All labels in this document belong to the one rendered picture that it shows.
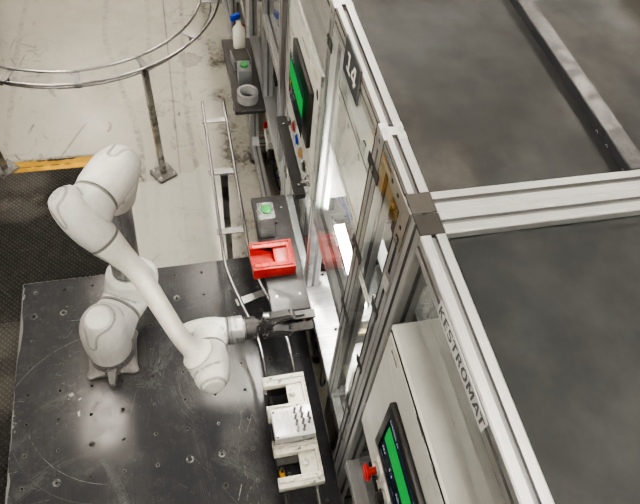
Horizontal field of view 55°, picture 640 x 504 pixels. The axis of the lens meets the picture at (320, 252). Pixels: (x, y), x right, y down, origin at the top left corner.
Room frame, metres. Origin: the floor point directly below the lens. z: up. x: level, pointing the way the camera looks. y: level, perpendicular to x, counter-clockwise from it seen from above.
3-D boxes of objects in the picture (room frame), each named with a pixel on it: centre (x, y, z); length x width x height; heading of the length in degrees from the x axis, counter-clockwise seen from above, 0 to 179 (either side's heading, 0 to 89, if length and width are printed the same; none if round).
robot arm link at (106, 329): (1.00, 0.71, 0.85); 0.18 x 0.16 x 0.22; 170
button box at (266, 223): (1.48, 0.21, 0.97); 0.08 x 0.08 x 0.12; 17
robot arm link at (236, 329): (0.98, 0.24, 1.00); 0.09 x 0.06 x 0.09; 17
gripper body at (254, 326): (1.00, 0.17, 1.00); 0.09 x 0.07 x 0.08; 107
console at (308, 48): (1.48, 0.00, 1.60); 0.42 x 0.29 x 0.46; 17
